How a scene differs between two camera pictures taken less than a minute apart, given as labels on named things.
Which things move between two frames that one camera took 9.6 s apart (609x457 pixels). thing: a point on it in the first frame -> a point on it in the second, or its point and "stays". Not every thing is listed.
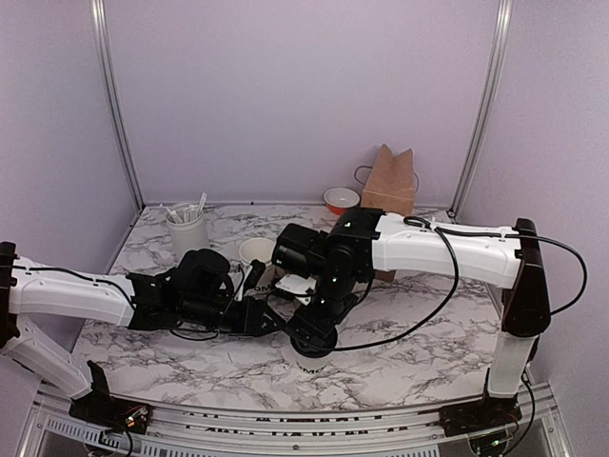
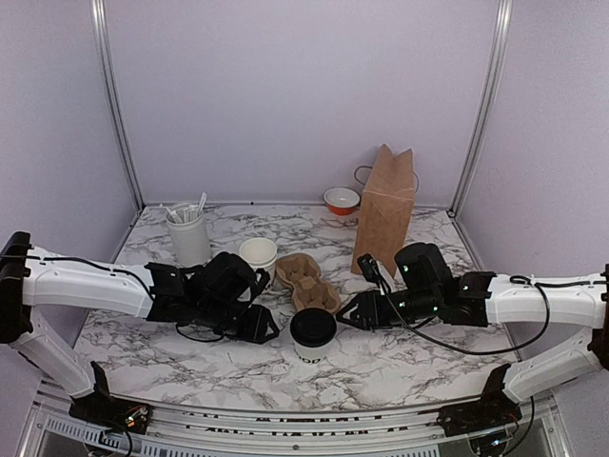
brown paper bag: (389, 186) stays
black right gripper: (317, 324) -> (366, 300)
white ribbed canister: (187, 226) stays
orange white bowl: (338, 199) stays
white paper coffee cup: (312, 365) -> (313, 354)
